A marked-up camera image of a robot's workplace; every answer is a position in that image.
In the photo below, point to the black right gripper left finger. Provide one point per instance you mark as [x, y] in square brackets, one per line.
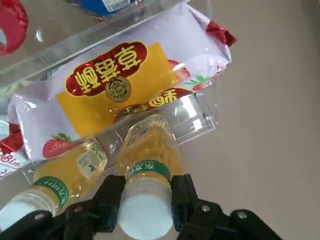
[87, 220]

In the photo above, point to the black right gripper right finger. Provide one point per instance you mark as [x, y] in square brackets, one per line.
[200, 220]

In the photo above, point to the yellow juice bottle white cap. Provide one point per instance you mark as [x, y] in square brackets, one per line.
[55, 172]
[150, 150]

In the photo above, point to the clear acrylic tiered shelf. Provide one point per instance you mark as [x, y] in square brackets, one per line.
[75, 47]

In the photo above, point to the white bear biscuit packet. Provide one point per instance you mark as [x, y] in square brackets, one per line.
[7, 163]

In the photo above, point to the strawberry snack packet yellow label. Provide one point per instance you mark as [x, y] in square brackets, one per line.
[150, 75]

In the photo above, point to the white canister red lid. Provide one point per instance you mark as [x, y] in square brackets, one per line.
[12, 25]

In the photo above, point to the blue snack cup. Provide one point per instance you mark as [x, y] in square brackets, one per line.
[107, 7]

